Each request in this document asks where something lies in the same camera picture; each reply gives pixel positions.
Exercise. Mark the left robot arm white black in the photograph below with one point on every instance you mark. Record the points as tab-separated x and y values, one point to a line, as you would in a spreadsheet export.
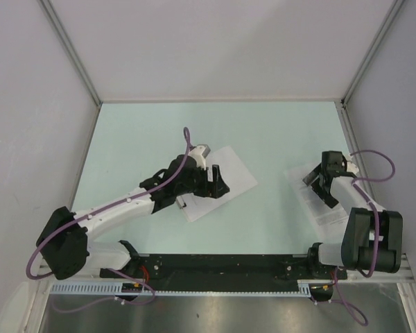
69	244

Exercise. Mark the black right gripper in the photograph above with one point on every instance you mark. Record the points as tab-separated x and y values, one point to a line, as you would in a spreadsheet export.
328	199

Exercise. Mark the right aluminium corner post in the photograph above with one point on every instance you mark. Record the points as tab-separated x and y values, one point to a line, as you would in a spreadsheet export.
373	48

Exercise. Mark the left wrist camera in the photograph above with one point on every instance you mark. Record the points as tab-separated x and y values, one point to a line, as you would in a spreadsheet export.
200	153

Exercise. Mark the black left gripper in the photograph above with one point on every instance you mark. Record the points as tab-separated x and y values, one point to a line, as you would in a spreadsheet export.
209	189

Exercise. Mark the sparse text paper sheet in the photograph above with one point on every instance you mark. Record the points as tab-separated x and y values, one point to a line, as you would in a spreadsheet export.
227	176

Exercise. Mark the grey slotted cable duct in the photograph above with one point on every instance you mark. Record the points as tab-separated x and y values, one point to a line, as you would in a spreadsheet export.
128	289

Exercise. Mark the aluminium corner post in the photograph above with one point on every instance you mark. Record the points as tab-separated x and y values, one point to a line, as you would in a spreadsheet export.
61	33
373	48

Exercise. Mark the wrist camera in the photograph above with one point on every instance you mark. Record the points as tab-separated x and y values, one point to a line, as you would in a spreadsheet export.
351	166
200	153

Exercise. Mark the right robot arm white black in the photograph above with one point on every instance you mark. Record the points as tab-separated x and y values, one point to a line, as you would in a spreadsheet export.
372	240

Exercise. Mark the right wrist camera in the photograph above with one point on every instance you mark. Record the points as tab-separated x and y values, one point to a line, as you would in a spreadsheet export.
351	166

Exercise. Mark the left aluminium corner post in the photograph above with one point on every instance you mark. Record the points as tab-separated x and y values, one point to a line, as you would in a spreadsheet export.
61	33

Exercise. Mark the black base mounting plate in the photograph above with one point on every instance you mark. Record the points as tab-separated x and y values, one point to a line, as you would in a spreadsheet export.
246	275

